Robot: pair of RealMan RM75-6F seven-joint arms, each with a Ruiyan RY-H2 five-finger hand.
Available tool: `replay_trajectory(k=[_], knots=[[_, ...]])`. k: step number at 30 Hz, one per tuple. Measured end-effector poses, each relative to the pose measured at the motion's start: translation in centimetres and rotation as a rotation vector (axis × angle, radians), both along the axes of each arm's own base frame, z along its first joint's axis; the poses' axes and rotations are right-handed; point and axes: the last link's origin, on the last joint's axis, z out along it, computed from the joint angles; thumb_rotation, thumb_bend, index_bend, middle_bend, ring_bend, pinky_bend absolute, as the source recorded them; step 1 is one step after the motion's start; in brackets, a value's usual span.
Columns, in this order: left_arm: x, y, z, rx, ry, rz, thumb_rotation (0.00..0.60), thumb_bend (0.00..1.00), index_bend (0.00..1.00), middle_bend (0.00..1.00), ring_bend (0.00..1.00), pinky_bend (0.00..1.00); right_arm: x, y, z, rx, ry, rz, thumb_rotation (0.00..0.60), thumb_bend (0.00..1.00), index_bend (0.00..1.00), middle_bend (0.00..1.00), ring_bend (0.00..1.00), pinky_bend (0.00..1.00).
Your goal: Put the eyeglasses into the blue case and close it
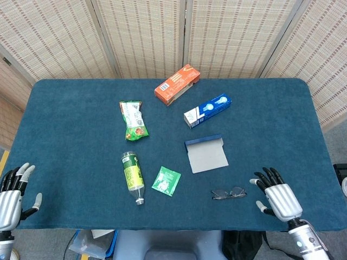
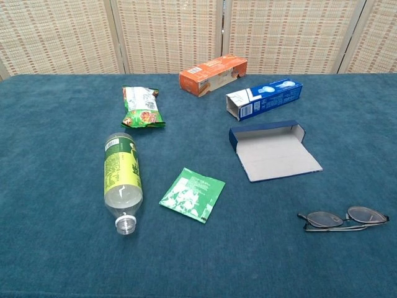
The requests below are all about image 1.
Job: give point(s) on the blue cardboard box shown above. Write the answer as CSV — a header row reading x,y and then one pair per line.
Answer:
x,y
207,157

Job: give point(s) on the woven bamboo screen panel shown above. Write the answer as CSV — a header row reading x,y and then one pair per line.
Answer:
x,y
325,67
8,94
54,35
146,35
238,35

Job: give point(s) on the green square sachet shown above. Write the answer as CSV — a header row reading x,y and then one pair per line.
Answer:
x,y
166,181

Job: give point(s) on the blue light bulb box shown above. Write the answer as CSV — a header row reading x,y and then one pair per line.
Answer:
x,y
208,108

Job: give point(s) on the green snack bag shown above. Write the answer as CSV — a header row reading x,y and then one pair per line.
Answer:
x,y
134,122

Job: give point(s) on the clear plastic bag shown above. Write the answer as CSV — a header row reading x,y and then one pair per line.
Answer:
x,y
86,245

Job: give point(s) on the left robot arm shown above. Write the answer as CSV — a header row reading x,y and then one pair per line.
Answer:
x,y
5,243

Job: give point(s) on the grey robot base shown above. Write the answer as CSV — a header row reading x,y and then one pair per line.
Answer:
x,y
168,243

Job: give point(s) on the plastic bottle yellow-green label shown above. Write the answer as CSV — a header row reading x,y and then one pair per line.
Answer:
x,y
132,173

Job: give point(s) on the white round object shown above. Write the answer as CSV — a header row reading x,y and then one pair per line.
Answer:
x,y
344,187

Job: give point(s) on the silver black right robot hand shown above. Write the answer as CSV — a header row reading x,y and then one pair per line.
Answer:
x,y
283,199

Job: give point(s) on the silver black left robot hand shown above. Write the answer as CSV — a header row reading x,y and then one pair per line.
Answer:
x,y
11,200

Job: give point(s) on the black plastic tray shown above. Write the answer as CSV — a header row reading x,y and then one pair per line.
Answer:
x,y
340,173

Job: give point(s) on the blue felt table cover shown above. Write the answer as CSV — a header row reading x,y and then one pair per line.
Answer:
x,y
67,122

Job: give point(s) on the black eyeglasses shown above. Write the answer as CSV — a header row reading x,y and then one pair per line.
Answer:
x,y
220,194

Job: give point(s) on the metal screen hinge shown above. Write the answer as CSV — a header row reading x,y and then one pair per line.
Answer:
x,y
7,61

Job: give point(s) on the white paper sheet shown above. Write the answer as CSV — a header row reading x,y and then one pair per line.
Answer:
x,y
101,233

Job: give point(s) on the blue plastic bin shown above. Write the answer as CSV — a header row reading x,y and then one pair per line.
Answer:
x,y
114,243

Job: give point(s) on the black bag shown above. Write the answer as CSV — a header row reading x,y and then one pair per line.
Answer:
x,y
241,243

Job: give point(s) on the orange cardboard box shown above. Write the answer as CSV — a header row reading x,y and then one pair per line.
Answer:
x,y
176,82

